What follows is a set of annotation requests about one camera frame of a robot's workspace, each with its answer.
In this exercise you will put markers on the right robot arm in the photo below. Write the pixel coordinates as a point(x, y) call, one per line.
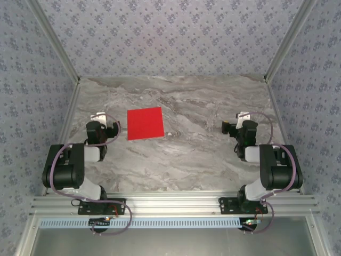
point(279, 173)

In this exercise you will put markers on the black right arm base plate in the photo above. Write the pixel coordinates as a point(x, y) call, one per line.
point(227, 206)

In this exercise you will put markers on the small circuit board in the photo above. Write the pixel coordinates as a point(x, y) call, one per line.
point(250, 222)
point(100, 221)

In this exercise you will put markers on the red square cloth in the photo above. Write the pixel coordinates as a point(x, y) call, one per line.
point(145, 124)

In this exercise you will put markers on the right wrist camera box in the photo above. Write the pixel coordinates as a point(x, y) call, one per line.
point(243, 115)

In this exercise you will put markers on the aluminium frame post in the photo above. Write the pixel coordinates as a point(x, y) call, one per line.
point(55, 40)
point(288, 40)

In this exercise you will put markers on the aluminium table side rail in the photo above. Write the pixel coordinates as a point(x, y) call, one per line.
point(277, 112)
point(64, 133)

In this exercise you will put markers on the grey sheet metal tray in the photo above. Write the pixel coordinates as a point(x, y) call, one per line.
point(170, 244)

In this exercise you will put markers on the long aluminium mounting rail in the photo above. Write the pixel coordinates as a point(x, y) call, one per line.
point(173, 204)

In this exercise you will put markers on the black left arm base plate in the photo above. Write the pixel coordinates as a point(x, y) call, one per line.
point(88, 209)

